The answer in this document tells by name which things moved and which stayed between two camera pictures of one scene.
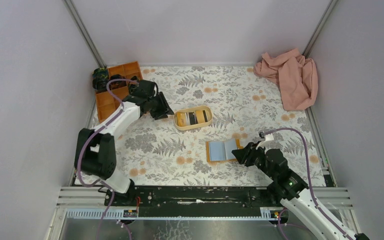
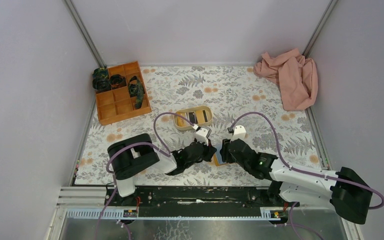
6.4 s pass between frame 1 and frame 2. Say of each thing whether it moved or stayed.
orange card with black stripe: stayed
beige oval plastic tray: stayed
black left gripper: moved
